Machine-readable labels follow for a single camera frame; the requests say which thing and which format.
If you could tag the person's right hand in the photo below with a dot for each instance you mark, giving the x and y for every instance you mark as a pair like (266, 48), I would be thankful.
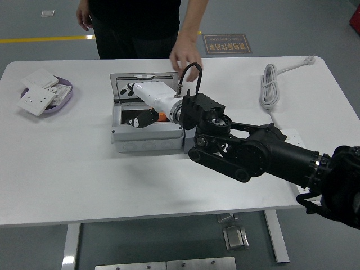
(84, 15)

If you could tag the person's left hand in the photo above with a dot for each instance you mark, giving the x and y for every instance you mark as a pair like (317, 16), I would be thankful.
(185, 54)

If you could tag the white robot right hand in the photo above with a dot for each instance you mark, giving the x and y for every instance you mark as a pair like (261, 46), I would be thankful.
(152, 92)

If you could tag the orange cylinder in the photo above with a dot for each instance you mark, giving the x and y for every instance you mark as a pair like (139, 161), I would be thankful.
(162, 117)

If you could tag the grey electrical box with lid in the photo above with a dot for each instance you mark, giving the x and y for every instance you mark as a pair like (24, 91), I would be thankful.
(146, 140)

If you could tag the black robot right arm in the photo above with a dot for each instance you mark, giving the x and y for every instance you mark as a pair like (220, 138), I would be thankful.
(253, 157)

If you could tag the grey cube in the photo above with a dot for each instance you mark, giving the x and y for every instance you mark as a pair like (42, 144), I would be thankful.
(188, 140)

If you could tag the silver metal floor box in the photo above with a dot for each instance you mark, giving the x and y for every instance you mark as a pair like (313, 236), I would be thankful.
(235, 239)

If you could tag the small grey floor plate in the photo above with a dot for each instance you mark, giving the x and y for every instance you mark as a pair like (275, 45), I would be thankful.
(47, 13)

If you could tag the brown floor sign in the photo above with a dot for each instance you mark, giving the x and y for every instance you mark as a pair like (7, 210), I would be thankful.
(227, 44)

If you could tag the person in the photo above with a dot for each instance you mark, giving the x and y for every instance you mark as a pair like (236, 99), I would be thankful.
(135, 22)

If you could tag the purple tray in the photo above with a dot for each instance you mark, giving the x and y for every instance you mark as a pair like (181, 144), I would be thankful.
(67, 84)

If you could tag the white socket with printed label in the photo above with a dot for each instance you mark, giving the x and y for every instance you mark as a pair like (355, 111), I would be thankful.
(60, 91)

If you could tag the red object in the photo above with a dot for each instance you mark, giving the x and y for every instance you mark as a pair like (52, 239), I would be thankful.
(355, 18)

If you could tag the white table leg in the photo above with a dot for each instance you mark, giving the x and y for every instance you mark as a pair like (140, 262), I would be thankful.
(278, 239)
(70, 247)

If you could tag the white switch plate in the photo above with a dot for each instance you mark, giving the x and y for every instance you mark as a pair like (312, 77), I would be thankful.
(39, 77)

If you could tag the white wall socket plate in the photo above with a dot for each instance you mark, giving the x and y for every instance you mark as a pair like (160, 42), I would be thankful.
(35, 99)

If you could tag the small metal floor bracket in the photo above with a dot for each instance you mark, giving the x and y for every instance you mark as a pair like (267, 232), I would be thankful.
(225, 218)

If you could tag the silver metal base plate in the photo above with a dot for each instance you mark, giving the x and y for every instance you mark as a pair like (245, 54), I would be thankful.
(168, 265)

